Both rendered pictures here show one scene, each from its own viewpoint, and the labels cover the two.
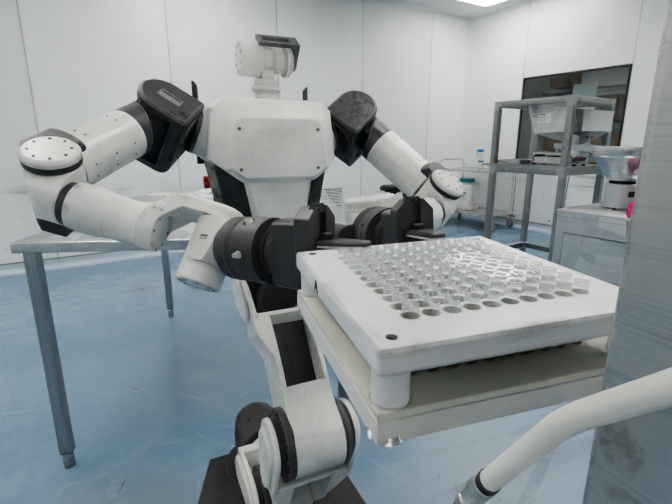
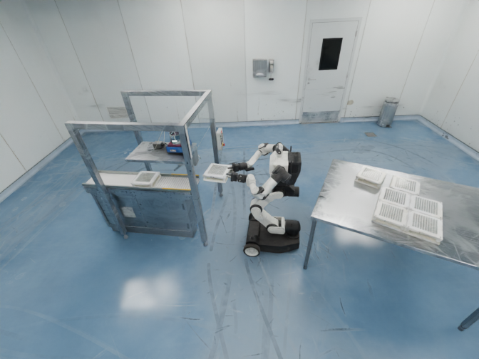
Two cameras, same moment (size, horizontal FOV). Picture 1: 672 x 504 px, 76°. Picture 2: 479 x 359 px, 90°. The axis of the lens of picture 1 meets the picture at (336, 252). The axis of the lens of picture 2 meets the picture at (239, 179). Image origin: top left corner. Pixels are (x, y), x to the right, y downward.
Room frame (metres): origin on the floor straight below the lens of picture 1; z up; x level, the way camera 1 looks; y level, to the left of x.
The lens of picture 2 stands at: (1.81, -1.71, 2.48)
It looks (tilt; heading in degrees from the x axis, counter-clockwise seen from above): 37 degrees down; 125
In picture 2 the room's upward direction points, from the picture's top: 3 degrees counter-clockwise
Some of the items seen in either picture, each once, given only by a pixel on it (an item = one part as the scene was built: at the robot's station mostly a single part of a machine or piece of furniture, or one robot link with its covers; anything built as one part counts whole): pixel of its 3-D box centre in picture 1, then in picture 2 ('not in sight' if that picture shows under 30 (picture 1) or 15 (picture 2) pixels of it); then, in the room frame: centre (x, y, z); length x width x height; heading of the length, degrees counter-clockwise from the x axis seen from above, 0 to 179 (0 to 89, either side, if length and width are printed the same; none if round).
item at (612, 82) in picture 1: (566, 119); not in sight; (5.60, -2.85, 1.43); 1.32 x 0.01 x 1.11; 33
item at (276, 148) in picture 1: (261, 162); (284, 167); (1.04, 0.17, 1.12); 0.34 x 0.30 x 0.36; 115
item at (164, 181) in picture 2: not in sight; (141, 183); (-0.45, -0.52, 0.81); 1.35 x 0.25 x 0.05; 25
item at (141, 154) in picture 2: not in sight; (162, 152); (-0.10, -0.37, 1.25); 0.62 x 0.38 x 0.04; 25
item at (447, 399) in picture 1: (443, 328); (218, 174); (0.40, -0.11, 0.98); 0.24 x 0.24 x 0.02; 17
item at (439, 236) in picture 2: not in sight; (424, 224); (2.28, 0.25, 0.92); 0.25 x 0.24 x 0.02; 90
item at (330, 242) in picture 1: (344, 240); not in sight; (0.50, -0.01, 1.05); 0.06 x 0.03 x 0.02; 57
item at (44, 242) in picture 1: (224, 209); (403, 204); (2.12, 0.55, 0.84); 1.50 x 1.10 x 0.04; 6
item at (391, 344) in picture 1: (447, 282); (217, 170); (0.40, -0.11, 1.03); 0.25 x 0.24 x 0.02; 107
